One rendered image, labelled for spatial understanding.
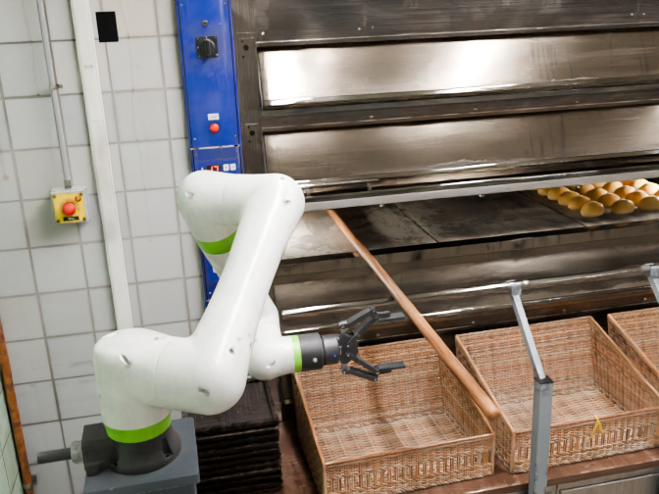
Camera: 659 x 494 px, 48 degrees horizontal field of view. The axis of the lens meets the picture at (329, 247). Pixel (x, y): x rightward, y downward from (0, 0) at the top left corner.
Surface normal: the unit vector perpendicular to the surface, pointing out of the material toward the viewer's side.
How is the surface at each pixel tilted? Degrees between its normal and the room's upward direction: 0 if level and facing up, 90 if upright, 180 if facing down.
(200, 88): 90
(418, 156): 70
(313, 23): 91
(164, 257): 90
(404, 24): 90
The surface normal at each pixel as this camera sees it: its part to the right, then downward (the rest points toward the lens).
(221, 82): 0.21, 0.30
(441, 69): 0.18, -0.04
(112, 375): -0.33, 0.29
